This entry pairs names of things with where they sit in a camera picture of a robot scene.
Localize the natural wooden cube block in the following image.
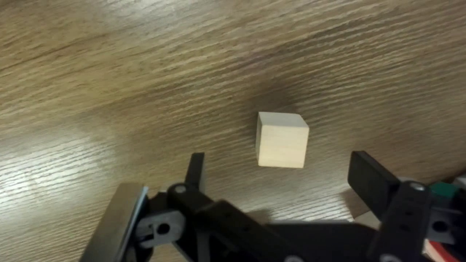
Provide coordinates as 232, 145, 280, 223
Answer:
255, 110, 312, 170

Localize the red wooden block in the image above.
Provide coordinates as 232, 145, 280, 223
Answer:
425, 240, 463, 262

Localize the green wooden block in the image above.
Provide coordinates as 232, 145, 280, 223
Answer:
428, 180, 460, 201

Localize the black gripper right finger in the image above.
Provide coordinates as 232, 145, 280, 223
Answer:
347, 150, 434, 262

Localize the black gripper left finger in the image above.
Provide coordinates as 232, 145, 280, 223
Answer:
166, 151, 312, 262

